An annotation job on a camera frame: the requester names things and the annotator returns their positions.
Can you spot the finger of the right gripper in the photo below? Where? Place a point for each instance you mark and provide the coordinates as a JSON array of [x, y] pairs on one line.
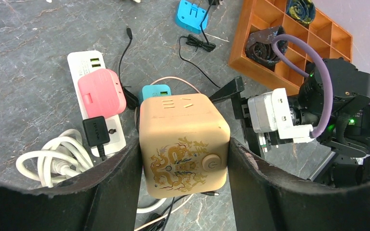
[[229, 90]]

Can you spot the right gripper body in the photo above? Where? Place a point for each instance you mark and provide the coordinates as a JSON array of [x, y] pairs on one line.
[[258, 143]]

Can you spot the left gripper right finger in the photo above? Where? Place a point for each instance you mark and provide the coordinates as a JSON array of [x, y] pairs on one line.
[[267, 198]]

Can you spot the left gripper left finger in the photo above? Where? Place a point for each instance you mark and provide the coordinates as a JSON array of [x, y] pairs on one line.
[[103, 198]]

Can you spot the black power adapter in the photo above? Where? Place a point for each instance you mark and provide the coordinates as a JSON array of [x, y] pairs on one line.
[[96, 131]]

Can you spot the wooden cube adapter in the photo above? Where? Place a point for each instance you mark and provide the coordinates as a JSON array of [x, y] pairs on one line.
[[184, 144]]

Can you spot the blue folding extension socket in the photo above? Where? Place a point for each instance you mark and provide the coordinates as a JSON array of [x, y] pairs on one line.
[[191, 17]]

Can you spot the teal power strip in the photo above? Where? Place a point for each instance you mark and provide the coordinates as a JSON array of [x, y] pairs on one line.
[[155, 90]]

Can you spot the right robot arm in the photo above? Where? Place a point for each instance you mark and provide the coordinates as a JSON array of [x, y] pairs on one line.
[[347, 133]]

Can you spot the pink folding plug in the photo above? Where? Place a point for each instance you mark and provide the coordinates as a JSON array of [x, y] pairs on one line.
[[102, 93]]

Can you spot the white usb power strip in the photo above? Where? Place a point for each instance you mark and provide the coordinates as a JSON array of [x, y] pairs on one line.
[[80, 64]]

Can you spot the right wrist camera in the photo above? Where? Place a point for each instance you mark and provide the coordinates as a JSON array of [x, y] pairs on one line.
[[271, 112]]

